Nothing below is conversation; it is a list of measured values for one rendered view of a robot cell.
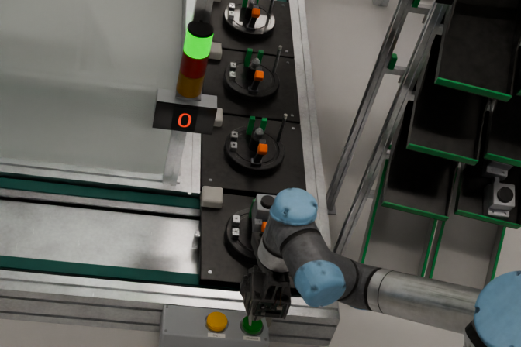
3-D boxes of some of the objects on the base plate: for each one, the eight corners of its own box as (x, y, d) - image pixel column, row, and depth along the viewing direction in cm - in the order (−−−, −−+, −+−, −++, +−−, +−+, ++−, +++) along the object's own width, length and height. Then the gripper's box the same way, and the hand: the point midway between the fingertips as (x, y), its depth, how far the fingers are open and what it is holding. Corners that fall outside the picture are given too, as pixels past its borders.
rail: (328, 346, 199) (341, 317, 192) (-115, 309, 185) (-120, 275, 177) (326, 324, 203) (339, 294, 195) (-108, 286, 188) (-113, 252, 181)
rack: (478, 286, 219) (643, 10, 164) (325, 270, 213) (443, -21, 158) (462, 216, 234) (608, -58, 178) (318, 200, 228) (423, -88, 173)
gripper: (253, 278, 164) (232, 345, 179) (304, 283, 165) (278, 349, 180) (252, 239, 170) (231, 307, 185) (301, 244, 171) (277, 311, 186)
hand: (255, 312), depth 184 cm, fingers closed
